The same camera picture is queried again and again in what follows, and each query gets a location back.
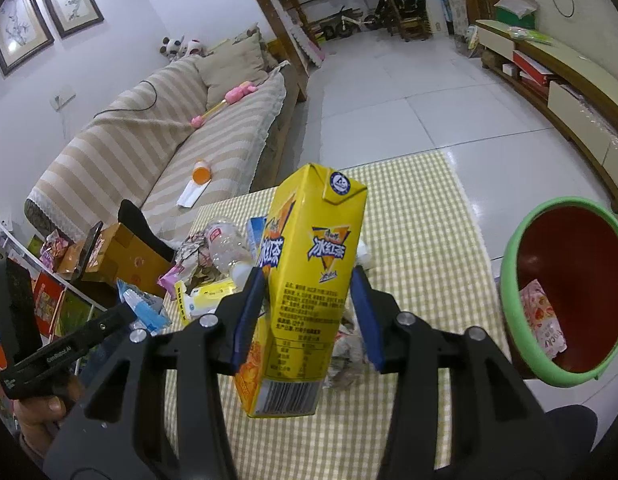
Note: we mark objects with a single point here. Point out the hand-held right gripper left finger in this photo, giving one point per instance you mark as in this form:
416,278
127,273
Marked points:
246,320

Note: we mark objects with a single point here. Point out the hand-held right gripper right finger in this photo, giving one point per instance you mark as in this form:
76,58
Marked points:
366,320

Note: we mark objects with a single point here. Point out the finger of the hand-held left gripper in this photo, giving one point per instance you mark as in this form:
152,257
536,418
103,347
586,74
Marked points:
111,325

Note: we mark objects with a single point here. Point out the blue and white wrapper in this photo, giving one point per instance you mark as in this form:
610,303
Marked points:
149,310

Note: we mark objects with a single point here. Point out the yellow drink carton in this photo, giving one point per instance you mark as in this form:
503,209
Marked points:
309,270

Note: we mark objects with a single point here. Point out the green rimmed red bin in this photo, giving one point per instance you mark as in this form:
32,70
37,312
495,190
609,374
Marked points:
574,265

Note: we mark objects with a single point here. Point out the trash inside bin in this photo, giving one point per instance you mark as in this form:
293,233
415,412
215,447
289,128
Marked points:
541,317

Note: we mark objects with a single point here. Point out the person's left hand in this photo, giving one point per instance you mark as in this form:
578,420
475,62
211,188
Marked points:
41,412

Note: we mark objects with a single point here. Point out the cluttered low shelf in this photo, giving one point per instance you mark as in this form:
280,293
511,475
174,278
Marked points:
54,305

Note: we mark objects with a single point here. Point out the yellow and white packet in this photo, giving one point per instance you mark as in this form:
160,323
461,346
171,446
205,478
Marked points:
209,297

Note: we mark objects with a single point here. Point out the white crumpled tissue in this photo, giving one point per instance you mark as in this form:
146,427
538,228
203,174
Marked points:
365,255

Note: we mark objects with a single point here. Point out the cardboard box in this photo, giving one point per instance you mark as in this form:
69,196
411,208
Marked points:
124,255

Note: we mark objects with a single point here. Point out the clear plastic bottle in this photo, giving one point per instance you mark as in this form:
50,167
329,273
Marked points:
229,250

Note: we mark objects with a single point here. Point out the pink wrapper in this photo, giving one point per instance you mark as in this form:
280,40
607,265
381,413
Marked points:
173,280

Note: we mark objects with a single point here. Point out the black phone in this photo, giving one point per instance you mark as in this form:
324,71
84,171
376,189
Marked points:
88,250

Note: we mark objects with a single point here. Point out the blue and white packet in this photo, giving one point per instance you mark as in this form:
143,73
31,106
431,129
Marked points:
256,232

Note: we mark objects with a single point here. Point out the dark cloth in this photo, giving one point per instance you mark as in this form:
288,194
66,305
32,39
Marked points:
141,230

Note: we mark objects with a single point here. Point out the yellow checked tablecloth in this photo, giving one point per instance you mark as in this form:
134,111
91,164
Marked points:
429,240

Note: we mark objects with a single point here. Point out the white paper sheet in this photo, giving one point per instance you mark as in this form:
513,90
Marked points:
191,194

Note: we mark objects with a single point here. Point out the orange capped bottle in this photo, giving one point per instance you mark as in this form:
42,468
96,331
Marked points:
201,172

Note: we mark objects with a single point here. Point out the striped beige sofa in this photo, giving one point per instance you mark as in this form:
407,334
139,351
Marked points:
139,160

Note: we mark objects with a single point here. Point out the pink and yellow stick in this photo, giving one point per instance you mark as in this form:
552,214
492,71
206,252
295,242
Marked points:
207,112

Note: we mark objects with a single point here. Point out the pink plush toy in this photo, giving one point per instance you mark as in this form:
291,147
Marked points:
240,92

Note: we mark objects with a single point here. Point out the beige cushion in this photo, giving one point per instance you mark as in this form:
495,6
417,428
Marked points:
234,67

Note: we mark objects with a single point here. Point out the pink foam mat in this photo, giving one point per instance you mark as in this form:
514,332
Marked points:
309,50

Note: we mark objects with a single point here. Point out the red and white plush toy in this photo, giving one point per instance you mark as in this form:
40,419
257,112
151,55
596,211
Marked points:
193,47

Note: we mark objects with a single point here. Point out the large framed ink painting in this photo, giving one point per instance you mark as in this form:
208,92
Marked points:
19,30

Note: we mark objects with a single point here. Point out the black and white plush toy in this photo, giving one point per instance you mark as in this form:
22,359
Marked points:
170,47

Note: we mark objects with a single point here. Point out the wooden room divider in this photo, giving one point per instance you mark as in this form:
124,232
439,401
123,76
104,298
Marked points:
279,25

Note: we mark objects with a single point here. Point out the white balance bike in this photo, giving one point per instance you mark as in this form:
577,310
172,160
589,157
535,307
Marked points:
341,22

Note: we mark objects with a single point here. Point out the red flat box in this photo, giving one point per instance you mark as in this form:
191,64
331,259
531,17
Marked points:
534,67

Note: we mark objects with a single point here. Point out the wooden media cabinet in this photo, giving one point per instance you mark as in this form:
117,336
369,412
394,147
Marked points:
574,90

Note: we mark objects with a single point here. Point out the small framed ink painting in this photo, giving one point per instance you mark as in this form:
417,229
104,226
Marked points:
71,0

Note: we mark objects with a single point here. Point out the dark stroller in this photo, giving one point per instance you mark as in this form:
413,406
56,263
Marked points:
401,2

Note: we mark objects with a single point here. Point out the green plastic packet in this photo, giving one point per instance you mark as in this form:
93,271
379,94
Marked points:
531,34

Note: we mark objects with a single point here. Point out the green and white box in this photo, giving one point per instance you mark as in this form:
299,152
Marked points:
514,12

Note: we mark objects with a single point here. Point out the wall socket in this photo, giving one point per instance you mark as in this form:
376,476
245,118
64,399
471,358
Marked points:
62,98

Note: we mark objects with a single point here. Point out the colourful wall chart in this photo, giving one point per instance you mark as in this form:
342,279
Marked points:
454,15

